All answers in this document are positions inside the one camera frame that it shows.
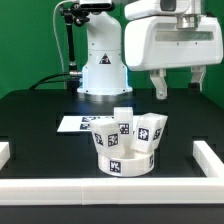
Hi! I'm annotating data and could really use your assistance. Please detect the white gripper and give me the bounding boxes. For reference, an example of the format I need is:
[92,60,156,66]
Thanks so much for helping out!
[124,0,224,101]

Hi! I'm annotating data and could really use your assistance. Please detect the white round stool seat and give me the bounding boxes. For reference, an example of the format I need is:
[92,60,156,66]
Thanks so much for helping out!
[98,152,154,177]

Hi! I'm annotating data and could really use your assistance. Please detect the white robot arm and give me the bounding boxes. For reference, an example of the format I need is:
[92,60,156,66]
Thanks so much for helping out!
[79,0,224,100]

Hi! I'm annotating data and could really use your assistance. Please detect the white right fence bar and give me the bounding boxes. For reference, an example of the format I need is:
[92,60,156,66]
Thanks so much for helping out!
[193,141,224,178]

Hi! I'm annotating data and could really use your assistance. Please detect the white fence bar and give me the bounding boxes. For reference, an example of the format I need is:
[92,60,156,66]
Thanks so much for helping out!
[0,178,224,205]
[0,142,10,170]
[193,141,224,178]

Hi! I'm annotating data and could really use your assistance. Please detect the white front fence bar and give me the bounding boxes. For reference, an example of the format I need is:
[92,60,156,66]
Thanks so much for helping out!
[0,178,224,205]

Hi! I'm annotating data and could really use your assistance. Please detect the white left fence bar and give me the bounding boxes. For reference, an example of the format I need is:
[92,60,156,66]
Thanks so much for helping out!
[0,142,10,170]

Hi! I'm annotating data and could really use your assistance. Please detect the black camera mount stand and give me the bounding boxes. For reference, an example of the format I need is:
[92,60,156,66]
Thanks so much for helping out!
[60,3,89,93]

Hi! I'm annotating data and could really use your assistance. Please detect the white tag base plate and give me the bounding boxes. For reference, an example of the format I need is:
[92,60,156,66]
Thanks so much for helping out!
[57,115,116,133]

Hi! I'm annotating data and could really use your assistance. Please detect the grey cable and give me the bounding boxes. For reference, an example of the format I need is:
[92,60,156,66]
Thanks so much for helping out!
[52,0,79,74]

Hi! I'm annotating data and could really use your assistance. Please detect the black cables on table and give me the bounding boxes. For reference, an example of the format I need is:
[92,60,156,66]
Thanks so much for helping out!
[29,72,83,90]

